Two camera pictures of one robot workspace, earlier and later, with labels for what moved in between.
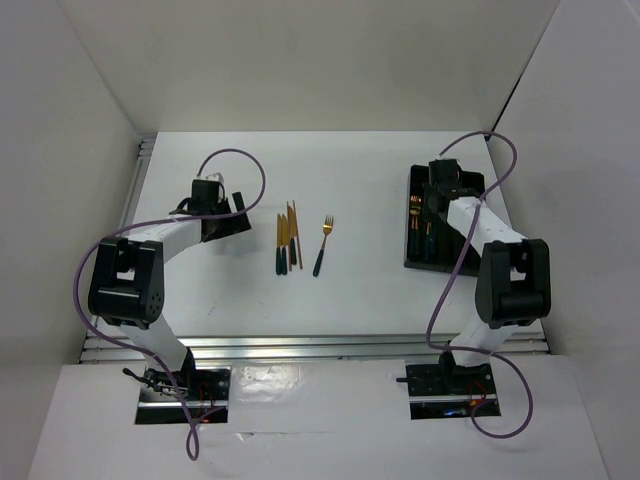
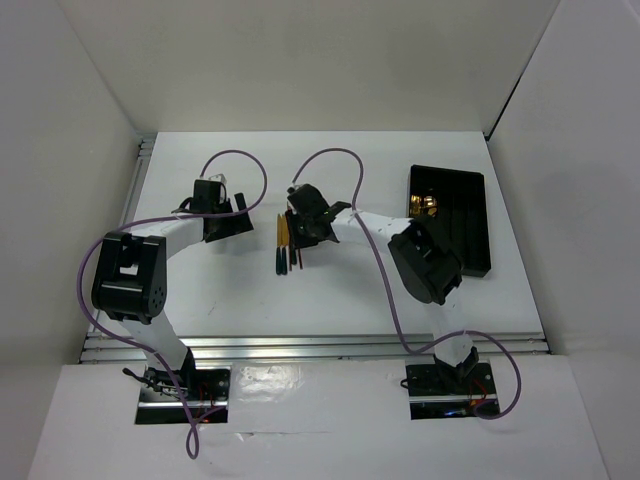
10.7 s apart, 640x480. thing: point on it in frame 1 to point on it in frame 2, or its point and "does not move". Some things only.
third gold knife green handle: x=292 y=231 does not move
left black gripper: x=232 y=226 does not move
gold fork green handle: x=327 y=229 to x=415 y=204
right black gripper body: x=431 y=191 to x=305 y=237
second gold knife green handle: x=284 y=243 does not move
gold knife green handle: x=279 y=244 does not move
